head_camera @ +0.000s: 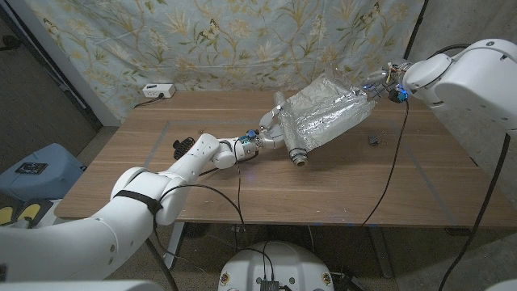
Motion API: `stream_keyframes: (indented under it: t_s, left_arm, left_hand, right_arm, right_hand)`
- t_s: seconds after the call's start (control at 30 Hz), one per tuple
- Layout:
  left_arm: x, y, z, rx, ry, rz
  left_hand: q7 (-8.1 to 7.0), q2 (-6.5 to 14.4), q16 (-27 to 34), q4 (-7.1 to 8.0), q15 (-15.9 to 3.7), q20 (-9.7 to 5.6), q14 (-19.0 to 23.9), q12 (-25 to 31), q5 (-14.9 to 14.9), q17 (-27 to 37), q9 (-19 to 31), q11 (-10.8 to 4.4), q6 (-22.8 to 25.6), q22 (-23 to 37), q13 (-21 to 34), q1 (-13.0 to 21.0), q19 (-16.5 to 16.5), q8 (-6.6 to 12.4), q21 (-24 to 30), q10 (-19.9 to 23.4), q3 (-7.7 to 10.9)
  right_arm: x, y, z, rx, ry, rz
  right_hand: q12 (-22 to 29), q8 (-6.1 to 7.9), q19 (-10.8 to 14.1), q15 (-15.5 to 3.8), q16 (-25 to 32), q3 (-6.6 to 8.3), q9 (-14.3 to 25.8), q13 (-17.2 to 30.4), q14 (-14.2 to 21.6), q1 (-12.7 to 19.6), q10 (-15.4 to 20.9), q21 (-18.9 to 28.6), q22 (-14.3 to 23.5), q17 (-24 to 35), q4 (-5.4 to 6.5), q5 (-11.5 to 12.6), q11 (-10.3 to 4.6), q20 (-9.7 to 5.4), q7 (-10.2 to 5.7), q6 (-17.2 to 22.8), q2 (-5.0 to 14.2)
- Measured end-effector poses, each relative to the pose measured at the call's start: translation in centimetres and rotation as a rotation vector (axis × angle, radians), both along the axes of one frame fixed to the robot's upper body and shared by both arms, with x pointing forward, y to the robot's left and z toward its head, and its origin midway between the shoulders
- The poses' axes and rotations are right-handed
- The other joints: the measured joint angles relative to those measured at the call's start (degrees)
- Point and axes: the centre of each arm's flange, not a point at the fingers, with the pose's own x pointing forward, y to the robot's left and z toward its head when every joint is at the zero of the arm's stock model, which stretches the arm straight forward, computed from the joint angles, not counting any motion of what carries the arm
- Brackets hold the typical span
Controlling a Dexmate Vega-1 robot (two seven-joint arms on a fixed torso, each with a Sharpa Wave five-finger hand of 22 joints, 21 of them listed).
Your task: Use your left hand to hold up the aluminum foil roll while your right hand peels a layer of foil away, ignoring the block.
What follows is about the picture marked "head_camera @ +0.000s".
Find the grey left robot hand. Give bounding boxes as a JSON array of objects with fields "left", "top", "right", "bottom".
[{"left": 257, "top": 103, "right": 288, "bottom": 150}]

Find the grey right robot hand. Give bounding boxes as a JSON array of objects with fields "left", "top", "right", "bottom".
[{"left": 361, "top": 59, "right": 413, "bottom": 101}]

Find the aluminum foil roll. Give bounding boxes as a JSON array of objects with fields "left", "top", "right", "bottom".
[{"left": 272, "top": 74, "right": 377, "bottom": 168}]

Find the white robot shoulder cover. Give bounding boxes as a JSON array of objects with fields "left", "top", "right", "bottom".
[{"left": 0, "top": 280, "right": 165, "bottom": 291}]

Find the black hair claw clip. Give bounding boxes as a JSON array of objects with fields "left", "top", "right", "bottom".
[{"left": 172, "top": 137, "right": 196, "bottom": 161}]

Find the floral printed backdrop cloth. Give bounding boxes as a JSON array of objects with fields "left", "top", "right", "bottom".
[{"left": 23, "top": 0, "right": 425, "bottom": 116}]

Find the white power strip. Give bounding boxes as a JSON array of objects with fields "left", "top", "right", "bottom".
[{"left": 141, "top": 82, "right": 177, "bottom": 99}]

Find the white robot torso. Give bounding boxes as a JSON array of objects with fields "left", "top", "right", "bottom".
[{"left": 217, "top": 241, "right": 335, "bottom": 291}]

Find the grey metal table leg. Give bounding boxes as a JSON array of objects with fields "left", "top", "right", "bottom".
[
  {"left": 162, "top": 221, "right": 187, "bottom": 272},
  {"left": 367, "top": 226, "right": 395, "bottom": 280}
]

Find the blue grey storage bin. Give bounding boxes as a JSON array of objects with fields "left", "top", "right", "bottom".
[{"left": 0, "top": 142, "right": 86, "bottom": 203}]

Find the black card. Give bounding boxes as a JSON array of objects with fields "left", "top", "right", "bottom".
[{"left": 15, "top": 162, "right": 48, "bottom": 175}]

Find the black round knob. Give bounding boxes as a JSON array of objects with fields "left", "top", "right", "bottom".
[{"left": 0, "top": 34, "right": 23, "bottom": 52}]

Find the black backdrop frame pole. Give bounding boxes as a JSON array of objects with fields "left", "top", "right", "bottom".
[{"left": 403, "top": 0, "right": 430, "bottom": 61}]

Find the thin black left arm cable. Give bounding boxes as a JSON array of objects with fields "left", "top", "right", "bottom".
[{"left": 152, "top": 139, "right": 259, "bottom": 259}]

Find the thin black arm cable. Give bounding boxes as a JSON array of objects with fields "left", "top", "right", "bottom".
[
  {"left": 152, "top": 139, "right": 259, "bottom": 259},
  {"left": 361, "top": 99, "right": 410, "bottom": 227}
]

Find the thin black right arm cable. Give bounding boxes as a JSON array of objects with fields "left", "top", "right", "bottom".
[{"left": 361, "top": 99, "right": 410, "bottom": 227}]

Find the black power cord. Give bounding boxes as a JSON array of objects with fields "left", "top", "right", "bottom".
[{"left": 132, "top": 93, "right": 166, "bottom": 109}]

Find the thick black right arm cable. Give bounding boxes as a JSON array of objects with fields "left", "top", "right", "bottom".
[{"left": 427, "top": 43, "right": 512, "bottom": 291}]

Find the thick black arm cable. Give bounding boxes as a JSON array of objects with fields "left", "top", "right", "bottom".
[
  {"left": 144, "top": 237, "right": 179, "bottom": 291},
  {"left": 427, "top": 43, "right": 512, "bottom": 291}
]

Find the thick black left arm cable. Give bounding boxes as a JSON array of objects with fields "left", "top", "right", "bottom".
[{"left": 144, "top": 237, "right": 179, "bottom": 291}]

